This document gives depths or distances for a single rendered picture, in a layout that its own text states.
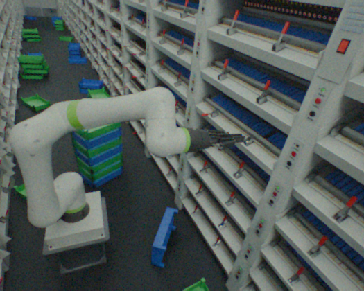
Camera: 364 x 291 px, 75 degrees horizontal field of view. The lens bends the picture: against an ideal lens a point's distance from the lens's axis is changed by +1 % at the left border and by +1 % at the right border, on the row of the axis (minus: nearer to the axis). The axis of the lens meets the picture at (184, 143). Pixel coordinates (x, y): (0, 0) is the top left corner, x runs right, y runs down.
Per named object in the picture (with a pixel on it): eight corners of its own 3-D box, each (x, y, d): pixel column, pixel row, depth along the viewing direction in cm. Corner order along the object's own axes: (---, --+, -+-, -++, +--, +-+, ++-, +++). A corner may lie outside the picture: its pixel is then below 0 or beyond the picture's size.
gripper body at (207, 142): (188, 142, 92) (206, 141, 97) (199, 154, 86) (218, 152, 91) (193, 125, 89) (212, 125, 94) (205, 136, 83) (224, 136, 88)
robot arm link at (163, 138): (141, 159, 82) (154, 158, 72) (139, 122, 82) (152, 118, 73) (176, 155, 89) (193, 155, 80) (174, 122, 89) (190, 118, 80)
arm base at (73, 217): (32, 228, 118) (29, 219, 115) (40, 205, 130) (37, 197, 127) (88, 221, 125) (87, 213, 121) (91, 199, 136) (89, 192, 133)
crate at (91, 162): (90, 166, 178) (89, 158, 174) (75, 154, 188) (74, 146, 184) (122, 151, 199) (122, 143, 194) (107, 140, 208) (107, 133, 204)
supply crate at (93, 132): (86, 140, 165) (84, 131, 161) (71, 129, 175) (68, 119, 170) (121, 126, 185) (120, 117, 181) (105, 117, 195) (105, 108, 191)
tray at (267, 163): (272, 178, 94) (274, 162, 88) (196, 111, 137) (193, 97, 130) (310, 154, 99) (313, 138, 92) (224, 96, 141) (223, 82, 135)
